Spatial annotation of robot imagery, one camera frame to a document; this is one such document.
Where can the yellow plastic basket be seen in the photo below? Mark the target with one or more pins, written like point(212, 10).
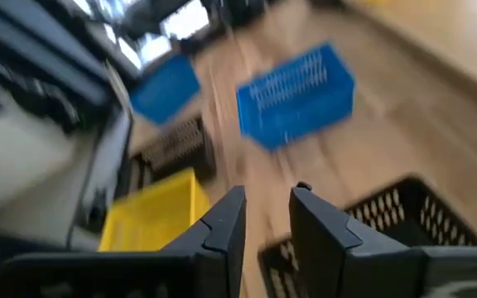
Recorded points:
point(151, 219)

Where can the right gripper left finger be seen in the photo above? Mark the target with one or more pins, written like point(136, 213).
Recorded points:
point(220, 236)

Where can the black plastic basket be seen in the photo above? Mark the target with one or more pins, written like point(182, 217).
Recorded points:
point(172, 145)
point(404, 232)

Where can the blue plastic basket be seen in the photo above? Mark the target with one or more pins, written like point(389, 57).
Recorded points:
point(300, 107)
point(164, 91)

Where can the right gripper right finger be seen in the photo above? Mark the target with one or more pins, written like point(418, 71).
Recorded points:
point(325, 240)

